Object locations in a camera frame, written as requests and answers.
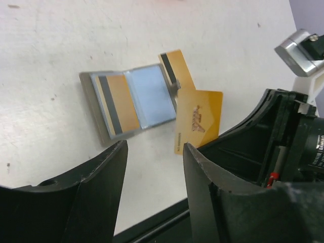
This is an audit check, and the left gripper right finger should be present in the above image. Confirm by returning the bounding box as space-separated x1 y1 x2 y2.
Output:
183 144 323 242

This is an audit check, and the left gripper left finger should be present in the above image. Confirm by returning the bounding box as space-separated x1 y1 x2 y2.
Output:
1 140 128 242

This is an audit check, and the gold card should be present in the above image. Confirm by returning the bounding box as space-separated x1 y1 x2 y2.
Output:
158 49 195 90
92 74 140 138
174 89 223 154

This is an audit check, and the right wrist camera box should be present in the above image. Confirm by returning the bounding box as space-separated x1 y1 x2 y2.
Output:
274 28 324 106

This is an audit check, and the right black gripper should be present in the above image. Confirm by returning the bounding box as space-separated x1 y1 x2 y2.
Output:
198 89 323 187

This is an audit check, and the grey card holder wallet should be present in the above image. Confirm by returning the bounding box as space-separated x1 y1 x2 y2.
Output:
79 64 177 145

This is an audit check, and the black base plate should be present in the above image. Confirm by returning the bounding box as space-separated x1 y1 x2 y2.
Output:
112 199 193 243

